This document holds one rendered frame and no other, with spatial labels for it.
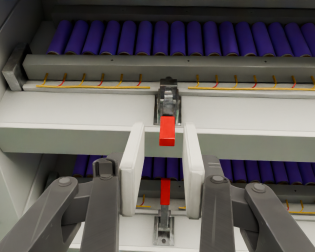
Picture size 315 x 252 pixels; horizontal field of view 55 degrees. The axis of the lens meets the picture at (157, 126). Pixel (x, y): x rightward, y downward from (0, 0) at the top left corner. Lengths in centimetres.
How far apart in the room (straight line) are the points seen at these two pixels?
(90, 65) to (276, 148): 21
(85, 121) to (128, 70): 7
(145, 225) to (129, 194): 29
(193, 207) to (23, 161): 29
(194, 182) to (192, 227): 30
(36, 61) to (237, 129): 22
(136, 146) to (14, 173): 25
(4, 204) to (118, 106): 19
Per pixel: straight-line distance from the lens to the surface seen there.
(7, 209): 42
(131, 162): 16
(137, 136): 19
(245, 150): 33
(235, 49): 37
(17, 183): 41
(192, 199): 16
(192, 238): 44
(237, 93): 33
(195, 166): 15
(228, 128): 30
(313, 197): 49
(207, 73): 34
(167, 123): 25
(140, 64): 33
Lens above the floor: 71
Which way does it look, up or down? 34 degrees down
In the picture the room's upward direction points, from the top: 1 degrees clockwise
